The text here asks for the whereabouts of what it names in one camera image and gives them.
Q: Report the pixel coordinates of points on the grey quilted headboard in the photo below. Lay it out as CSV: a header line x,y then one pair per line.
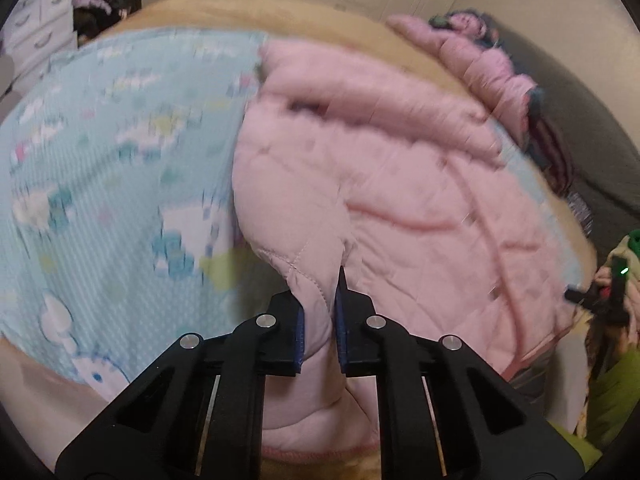
x,y
606,161

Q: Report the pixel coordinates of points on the light blue cartoon blanket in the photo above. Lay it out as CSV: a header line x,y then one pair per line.
x,y
170,181

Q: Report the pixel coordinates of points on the dark striped pillow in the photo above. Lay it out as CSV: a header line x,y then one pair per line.
x,y
550,154

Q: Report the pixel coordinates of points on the person's right hand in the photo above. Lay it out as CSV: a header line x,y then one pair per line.
x,y
627,248

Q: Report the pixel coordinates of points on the pink floral comforter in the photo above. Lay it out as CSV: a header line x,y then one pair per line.
x,y
470,49

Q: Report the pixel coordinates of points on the white drawer chest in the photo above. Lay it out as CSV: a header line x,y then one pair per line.
x,y
33,32

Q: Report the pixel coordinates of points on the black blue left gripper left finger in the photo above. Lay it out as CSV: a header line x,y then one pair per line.
x,y
196,411

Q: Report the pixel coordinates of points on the pink quilted jacket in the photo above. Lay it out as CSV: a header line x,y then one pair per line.
x,y
347,166

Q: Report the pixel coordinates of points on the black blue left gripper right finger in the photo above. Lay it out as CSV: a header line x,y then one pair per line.
x,y
444,413

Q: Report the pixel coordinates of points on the green sleeve forearm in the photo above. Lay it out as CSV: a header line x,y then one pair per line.
x,y
613,397

